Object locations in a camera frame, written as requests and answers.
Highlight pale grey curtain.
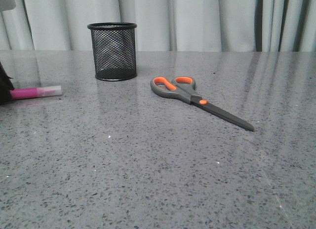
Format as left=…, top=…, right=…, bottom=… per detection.
left=0, top=0, right=316, bottom=52

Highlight pink highlighter pen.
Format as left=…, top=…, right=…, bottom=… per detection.
left=10, top=85, right=63, bottom=100

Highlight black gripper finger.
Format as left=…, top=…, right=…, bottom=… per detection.
left=0, top=63, right=14, bottom=105

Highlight black mesh pen holder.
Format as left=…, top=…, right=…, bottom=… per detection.
left=87, top=22, right=137, bottom=81

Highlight grey orange scissors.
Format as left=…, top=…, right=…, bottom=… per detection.
left=150, top=76, right=254, bottom=131

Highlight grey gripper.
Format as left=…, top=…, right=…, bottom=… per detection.
left=0, top=0, right=15, bottom=11

